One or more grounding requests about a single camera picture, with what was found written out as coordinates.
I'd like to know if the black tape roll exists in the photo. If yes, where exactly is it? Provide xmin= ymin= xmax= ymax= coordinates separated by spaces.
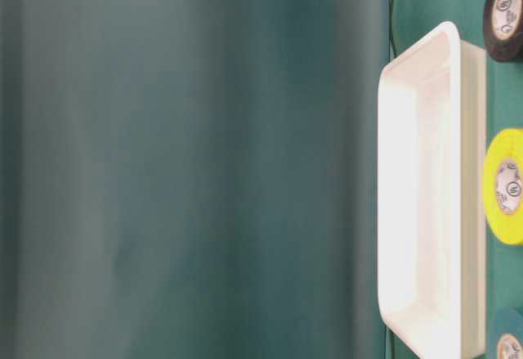
xmin=483 ymin=0 xmax=522 ymax=62

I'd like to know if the teal green tape roll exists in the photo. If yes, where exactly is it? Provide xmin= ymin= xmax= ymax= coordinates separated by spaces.
xmin=489 ymin=307 xmax=523 ymax=359

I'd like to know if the yellow tape roll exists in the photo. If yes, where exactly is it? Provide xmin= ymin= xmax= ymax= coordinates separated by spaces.
xmin=483 ymin=128 xmax=522 ymax=245

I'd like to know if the white plastic tray case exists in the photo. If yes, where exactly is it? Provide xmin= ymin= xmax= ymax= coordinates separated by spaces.
xmin=377 ymin=21 xmax=486 ymax=358

